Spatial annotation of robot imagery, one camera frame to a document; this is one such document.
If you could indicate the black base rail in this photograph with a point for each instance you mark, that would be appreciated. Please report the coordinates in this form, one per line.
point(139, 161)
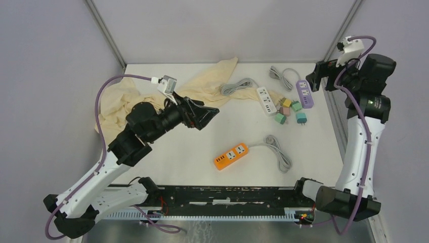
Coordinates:
point(194, 201)

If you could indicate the yellow plug adapter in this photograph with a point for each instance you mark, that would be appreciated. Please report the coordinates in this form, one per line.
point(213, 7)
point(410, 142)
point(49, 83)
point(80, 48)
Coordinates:
point(285, 102)

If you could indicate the pink plug adapter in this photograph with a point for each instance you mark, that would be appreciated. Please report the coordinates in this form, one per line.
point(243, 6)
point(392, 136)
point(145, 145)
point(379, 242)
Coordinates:
point(284, 111)

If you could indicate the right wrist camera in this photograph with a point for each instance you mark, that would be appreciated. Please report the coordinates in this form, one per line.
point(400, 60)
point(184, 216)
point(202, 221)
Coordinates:
point(349, 49)

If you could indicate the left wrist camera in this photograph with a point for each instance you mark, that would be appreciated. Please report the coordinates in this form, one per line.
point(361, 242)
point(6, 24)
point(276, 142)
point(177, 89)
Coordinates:
point(167, 87)

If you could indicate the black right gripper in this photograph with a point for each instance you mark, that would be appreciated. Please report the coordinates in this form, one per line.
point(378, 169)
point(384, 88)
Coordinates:
point(324, 69)

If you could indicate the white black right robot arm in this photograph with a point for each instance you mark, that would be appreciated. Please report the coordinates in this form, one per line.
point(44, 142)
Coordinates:
point(368, 112)

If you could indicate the green plug adapter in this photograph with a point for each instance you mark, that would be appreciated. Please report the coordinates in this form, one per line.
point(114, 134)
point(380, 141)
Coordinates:
point(296, 106)

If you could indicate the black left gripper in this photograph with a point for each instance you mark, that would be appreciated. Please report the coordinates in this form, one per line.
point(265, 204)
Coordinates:
point(196, 111)

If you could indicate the white power strip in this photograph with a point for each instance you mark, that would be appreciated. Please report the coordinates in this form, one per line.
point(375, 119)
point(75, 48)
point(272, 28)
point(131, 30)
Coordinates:
point(266, 101)

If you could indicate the purple power strip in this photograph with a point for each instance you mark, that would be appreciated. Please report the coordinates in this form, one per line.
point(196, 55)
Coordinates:
point(304, 93)

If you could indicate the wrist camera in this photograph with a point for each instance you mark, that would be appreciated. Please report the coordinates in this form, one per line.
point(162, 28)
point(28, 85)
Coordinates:
point(167, 87)
point(349, 49)

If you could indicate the orange power strip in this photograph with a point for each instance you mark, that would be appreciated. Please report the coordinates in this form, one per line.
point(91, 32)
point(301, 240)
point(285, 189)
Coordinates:
point(232, 155)

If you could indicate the cream yellow cloth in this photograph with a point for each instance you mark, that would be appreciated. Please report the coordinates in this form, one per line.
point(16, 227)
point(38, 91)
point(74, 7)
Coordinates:
point(118, 99)

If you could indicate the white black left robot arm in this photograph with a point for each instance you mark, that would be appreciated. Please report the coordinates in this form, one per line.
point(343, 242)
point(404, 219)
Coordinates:
point(76, 211)

